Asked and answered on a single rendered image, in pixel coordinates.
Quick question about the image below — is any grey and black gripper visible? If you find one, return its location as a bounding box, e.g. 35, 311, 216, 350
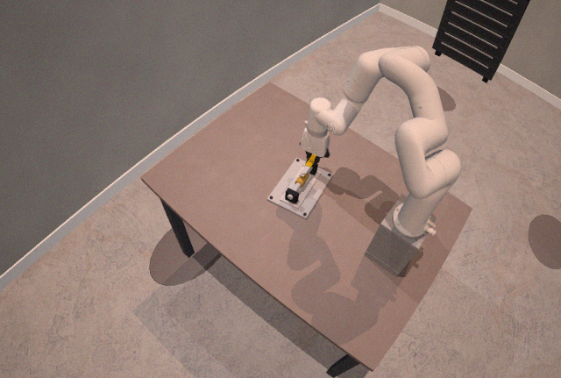
299, 126, 330, 165

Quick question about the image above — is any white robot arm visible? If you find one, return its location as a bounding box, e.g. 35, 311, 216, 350
304, 46, 461, 237

